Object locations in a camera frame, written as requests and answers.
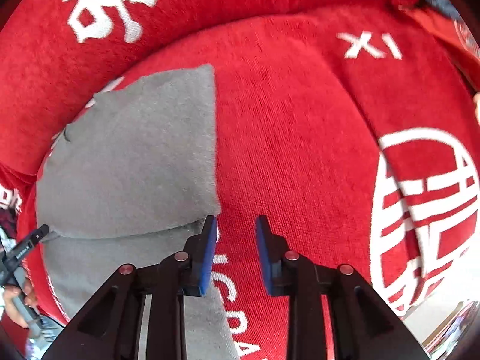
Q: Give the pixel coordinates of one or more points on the pile of clothes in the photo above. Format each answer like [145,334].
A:
[8,225]

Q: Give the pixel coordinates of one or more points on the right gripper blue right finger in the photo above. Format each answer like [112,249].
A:
[363,325]

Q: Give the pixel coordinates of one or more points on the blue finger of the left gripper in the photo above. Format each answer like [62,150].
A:
[28,244]

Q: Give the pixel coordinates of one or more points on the grey knit sweater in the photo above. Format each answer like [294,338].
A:
[129,182]

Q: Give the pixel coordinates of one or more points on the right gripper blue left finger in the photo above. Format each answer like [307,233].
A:
[108,326]

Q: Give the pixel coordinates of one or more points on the red embroidered cushion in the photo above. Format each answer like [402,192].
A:
[456,38]

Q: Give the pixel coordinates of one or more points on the red wedding sofa cover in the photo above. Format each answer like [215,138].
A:
[343,121]

